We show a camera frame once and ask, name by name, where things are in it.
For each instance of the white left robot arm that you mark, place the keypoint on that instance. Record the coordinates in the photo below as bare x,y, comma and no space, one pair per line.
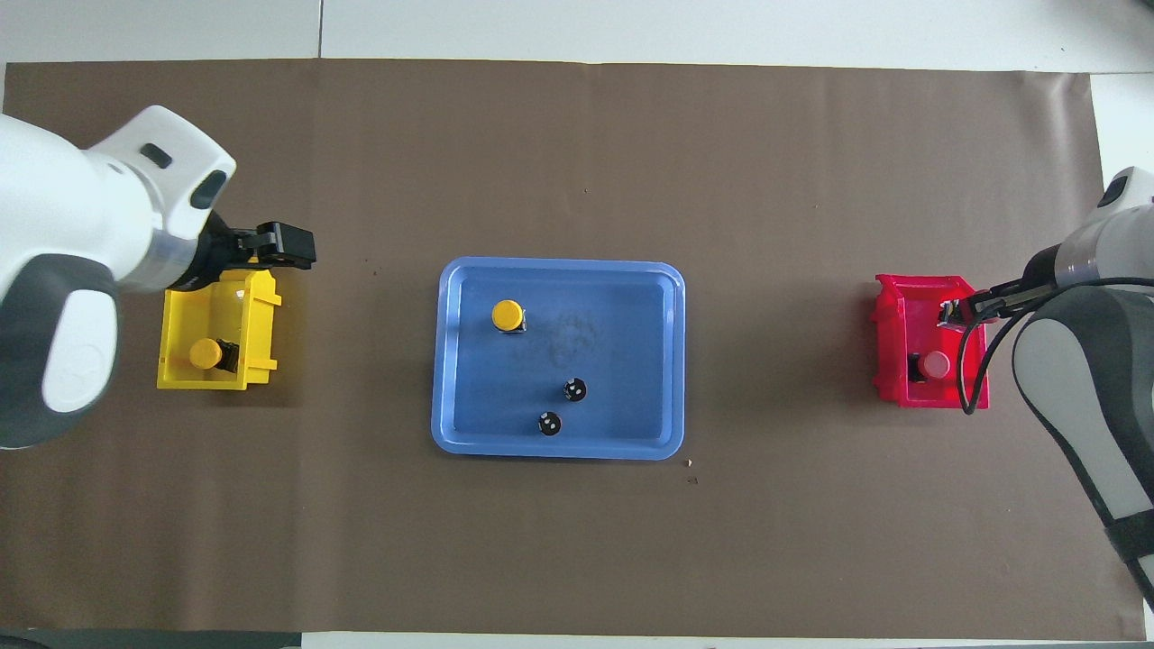
72,225

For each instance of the red push button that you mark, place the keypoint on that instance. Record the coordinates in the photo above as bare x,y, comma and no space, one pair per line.
948,314
935,364

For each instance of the black cylindrical capacitor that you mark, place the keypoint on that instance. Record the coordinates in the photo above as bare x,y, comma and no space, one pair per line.
549,423
575,389

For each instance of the blue plastic tray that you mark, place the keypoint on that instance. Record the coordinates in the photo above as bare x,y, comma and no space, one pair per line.
505,397

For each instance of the brown paper mat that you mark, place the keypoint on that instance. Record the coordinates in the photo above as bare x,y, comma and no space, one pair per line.
577,541

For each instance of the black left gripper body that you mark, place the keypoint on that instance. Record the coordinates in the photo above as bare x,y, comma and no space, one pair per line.
225,252

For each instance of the yellow push button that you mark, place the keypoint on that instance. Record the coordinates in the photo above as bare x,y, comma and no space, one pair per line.
206,353
508,315

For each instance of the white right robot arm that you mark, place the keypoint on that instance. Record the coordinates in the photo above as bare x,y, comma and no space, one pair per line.
1091,388

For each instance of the yellow plastic bin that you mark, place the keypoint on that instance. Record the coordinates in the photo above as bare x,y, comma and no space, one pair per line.
248,315

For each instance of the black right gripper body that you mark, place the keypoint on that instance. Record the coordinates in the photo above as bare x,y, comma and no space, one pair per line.
1037,275

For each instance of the red plastic bin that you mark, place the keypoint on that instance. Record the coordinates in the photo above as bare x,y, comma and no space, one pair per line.
938,397

